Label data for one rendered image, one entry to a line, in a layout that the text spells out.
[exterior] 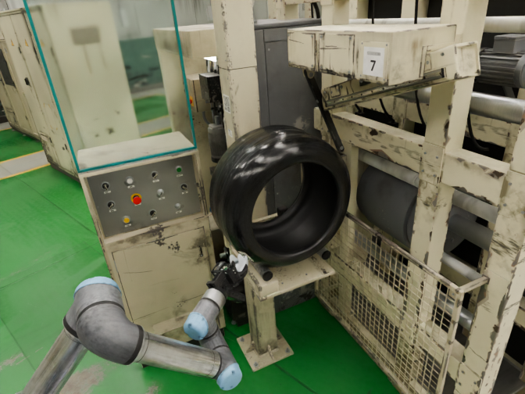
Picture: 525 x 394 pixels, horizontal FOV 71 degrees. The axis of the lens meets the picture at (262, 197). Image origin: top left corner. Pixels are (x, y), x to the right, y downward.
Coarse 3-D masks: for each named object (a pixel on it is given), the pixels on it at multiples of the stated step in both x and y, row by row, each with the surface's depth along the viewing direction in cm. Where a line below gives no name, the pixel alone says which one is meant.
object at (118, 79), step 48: (48, 0) 138; (96, 0) 144; (144, 0) 151; (48, 48) 144; (96, 48) 150; (144, 48) 158; (96, 96) 157; (144, 96) 165; (96, 144) 164; (144, 144) 173; (192, 144) 183
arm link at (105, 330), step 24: (96, 312) 89; (120, 312) 92; (96, 336) 86; (120, 336) 88; (144, 336) 92; (120, 360) 88; (144, 360) 92; (168, 360) 96; (192, 360) 100; (216, 360) 106
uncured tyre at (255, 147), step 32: (288, 128) 144; (224, 160) 142; (256, 160) 129; (288, 160) 131; (320, 160) 137; (224, 192) 134; (256, 192) 130; (320, 192) 172; (224, 224) 137; (256, 224) 170; (288, 224) 176; (320, 224) 167; (256, 256) 142; (288, 256) 148
